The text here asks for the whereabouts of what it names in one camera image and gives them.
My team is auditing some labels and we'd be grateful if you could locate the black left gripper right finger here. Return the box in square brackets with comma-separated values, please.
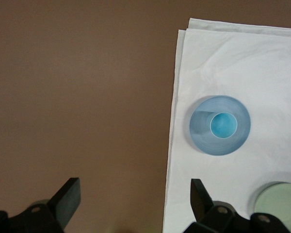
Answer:
[184, 179, 248, 233]

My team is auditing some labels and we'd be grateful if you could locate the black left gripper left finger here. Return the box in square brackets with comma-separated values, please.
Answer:
[12, 177, 81, 233]

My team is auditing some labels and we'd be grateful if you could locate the blue cup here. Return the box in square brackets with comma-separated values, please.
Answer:
[193, 110, 239, 139]

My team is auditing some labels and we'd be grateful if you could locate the blue plate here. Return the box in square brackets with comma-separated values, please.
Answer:
[189, 95, 252, 156]

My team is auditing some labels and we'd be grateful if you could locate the pale green plate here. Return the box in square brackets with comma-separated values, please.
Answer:
[253, 181, 291, 233]

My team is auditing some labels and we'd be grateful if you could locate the white cloth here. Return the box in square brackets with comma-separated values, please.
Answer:
[162, 17, 291, 233]

